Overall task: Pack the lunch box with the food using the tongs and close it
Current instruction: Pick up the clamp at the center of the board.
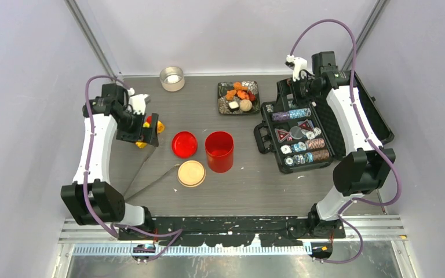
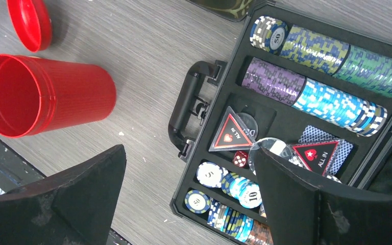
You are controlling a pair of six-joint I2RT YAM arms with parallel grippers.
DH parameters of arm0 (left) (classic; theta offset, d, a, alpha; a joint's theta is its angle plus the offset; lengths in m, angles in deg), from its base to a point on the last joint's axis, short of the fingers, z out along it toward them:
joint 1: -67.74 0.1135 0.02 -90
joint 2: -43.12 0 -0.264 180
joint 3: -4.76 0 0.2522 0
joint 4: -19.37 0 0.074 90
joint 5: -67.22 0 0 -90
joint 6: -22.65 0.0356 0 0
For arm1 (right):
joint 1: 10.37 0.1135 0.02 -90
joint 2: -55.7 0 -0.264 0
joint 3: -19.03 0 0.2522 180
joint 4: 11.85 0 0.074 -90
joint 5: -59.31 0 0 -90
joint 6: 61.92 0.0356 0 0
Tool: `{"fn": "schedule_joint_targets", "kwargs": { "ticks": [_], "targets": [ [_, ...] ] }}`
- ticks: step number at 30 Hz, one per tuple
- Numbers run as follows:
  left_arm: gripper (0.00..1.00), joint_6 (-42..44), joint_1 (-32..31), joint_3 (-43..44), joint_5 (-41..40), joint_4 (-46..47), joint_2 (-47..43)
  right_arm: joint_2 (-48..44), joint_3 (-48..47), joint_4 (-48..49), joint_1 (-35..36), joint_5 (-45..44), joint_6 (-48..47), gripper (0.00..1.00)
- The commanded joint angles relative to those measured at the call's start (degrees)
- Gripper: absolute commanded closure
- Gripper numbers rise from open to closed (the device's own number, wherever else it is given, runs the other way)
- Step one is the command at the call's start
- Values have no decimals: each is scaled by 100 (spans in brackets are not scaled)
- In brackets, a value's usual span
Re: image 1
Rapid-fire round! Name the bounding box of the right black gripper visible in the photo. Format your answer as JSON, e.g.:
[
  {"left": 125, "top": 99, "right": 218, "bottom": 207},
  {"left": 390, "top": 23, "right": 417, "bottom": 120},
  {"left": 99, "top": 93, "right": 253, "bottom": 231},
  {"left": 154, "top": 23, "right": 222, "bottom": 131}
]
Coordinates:
[{"left": 274, "top": 73, "right": 322, "bottom": 112}]

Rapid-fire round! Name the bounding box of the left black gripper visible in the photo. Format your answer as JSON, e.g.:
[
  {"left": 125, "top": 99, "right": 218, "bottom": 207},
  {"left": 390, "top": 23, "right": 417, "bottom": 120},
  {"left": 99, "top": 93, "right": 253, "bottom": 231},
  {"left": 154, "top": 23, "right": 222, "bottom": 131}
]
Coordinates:
[{"left": 116, "top": 110, "right": 158, "bottom": 147}]

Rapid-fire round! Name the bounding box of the round tan bun food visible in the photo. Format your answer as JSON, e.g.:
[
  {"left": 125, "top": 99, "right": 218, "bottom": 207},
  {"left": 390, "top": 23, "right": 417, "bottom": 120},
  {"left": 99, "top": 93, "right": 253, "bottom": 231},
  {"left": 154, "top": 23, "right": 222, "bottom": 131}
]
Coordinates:
[{"left": 239, "top": 99, "right": 253, "bottom": 112}]

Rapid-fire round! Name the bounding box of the white black sushi piece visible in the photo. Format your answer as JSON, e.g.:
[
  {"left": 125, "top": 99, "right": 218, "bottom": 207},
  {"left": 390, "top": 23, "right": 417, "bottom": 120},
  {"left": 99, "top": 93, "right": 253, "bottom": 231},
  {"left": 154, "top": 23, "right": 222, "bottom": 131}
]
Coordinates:
[{"left": 228, "top": 101, "right": 239, "bottom": 112}]

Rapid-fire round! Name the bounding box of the orange fried food piece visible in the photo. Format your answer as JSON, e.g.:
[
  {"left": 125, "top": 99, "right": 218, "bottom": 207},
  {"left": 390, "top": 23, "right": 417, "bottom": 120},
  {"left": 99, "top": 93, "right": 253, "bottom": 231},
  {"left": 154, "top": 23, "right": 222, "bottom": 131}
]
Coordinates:
[{"left": 225, "top": 90, "right": 238, "bottom": 101}]

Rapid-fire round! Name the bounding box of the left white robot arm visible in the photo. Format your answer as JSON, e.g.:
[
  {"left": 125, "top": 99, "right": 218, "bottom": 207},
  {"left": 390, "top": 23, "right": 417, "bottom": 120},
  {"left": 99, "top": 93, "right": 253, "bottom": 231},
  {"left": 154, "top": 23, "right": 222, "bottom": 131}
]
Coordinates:
[{"left": 60, "top": 83, "right": 159, "bottom": 240}]

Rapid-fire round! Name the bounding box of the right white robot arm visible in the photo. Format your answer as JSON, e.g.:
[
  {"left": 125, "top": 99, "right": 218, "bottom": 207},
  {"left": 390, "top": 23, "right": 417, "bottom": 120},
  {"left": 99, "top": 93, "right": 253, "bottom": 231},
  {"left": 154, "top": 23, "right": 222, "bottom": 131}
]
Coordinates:
[{"left": 285, "top": 52, "right": 397, "bottom": 238}]

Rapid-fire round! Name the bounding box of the black poker chip case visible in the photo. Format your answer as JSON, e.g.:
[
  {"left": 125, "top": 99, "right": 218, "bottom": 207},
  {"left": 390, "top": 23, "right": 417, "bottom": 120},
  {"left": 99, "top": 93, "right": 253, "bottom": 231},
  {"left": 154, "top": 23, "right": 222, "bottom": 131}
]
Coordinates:
[{"left": 254, "top": 80, "right": 388, "bottom": 174}]

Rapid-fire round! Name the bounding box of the beige round inner lid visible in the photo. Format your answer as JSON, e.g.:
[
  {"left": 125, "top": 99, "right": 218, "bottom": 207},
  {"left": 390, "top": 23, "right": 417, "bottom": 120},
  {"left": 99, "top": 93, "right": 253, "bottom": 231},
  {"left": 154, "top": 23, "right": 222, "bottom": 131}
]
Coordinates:
[{"left": 177, "top": 160, "right": 206, "bottom": 188}]

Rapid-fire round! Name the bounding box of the orange fried food top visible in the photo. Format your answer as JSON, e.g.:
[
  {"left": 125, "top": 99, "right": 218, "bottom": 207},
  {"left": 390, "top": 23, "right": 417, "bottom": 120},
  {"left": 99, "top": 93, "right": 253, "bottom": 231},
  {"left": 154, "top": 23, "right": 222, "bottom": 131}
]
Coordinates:
[{"left": 233, "top": 82, "right": 248, "bottom": 91}]

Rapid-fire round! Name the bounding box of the yellow red toy block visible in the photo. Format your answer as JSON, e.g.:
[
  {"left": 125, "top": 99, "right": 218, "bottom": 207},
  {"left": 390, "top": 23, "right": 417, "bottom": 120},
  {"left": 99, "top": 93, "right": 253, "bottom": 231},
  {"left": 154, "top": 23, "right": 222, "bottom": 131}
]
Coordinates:
[{"left": 135, "top": 116, "right": 165, "bottom": 149}]

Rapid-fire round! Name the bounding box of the red round lid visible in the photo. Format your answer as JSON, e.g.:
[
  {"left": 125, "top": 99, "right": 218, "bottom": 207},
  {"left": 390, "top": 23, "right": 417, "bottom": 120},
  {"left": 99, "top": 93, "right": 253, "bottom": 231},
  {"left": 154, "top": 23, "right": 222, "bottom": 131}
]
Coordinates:
[{"left": 171, "top": 131, "right": 198, "bottom": 159}]

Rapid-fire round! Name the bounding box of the black floral square plate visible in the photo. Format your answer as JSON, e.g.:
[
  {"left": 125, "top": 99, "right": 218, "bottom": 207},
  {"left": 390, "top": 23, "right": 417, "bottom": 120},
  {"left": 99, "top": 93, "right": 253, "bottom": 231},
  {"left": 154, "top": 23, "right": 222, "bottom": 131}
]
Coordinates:
[{"left": 217, "top": 81, "right": 261, "bottom": 115}]

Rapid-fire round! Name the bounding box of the red cylindrical container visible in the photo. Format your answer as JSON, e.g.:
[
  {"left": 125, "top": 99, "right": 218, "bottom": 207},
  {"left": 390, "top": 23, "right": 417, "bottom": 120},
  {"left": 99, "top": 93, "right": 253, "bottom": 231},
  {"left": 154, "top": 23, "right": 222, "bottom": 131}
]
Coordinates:
[{"left": 205, "top": 131, "right": 234, "bottom": 173}]

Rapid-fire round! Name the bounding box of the beige round metal bowl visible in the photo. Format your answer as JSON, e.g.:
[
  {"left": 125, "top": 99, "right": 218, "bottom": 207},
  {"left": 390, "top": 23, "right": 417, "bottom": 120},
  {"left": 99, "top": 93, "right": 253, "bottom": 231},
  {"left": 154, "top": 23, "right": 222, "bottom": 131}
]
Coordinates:
[{"left": 159, "top": 66, "right": 185, "bottom": 92}]

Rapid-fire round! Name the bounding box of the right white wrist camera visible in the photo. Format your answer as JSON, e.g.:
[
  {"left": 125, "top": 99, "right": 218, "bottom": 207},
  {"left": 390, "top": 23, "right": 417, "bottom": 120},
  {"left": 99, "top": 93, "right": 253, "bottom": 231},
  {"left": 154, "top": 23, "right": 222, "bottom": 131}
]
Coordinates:
[{"left": 285, "top": 54, "right": 308, "bottom": 82}]

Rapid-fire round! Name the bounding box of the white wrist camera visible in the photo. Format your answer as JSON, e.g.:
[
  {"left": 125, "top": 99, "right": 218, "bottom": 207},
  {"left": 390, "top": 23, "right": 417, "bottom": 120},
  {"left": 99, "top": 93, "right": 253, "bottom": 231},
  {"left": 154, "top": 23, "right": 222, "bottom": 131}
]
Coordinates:
[
  {"left": 285, "top": 54, "right": 308, "bottom": 82},
  {"left": 127, "top": 88, "right": 151, "bottom": 115}
]

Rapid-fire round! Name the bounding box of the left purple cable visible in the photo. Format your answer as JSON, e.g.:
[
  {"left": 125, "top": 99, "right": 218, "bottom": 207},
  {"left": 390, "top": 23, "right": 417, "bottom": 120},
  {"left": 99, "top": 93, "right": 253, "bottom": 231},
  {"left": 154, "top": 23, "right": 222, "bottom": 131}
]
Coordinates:
[{"left": 84, "top": 75, "right": 184, "bottom": 262}]

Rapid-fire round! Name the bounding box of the purple cable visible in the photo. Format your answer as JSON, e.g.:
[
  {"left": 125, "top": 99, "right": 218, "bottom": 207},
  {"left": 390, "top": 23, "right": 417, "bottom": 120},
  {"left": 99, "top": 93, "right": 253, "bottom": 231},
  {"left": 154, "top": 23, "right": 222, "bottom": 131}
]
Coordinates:
[
  {"left": 84, "top": 75, "right": 184, "bottom": 262},
  {"left": 289, "top": 19, "right": 403, "bottom": 265}
]

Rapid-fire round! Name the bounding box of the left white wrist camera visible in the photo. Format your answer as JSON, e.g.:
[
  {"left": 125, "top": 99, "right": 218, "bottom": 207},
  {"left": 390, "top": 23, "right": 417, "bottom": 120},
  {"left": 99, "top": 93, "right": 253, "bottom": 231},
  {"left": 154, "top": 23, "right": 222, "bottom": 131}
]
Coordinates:
[{"left": 127, "top": 88, "right": 151, "bottom": 115}]

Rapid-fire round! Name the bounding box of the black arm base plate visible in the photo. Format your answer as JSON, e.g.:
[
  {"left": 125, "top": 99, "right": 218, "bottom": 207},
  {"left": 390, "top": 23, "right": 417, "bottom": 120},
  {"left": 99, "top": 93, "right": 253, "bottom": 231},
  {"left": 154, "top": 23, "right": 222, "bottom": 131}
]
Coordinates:
[{"left": 119, "top": 216, "right": 345, "bottom": 247}]

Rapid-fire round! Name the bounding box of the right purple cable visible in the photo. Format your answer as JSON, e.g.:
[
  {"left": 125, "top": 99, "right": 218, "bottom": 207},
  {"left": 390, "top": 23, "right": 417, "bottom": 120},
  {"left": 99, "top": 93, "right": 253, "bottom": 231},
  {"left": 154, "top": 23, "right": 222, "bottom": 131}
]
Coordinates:
[{"left": 289, "top": 19, "right": 403, "bottom": 265}]

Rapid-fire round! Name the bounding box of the aluminium front rail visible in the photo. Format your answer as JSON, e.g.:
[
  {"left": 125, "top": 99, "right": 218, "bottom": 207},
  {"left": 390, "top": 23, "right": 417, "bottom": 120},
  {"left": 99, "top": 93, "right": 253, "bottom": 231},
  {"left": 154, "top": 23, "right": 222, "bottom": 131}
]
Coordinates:
[{"left": 59, "top": 215, "right": 408, "bottom": 256}]

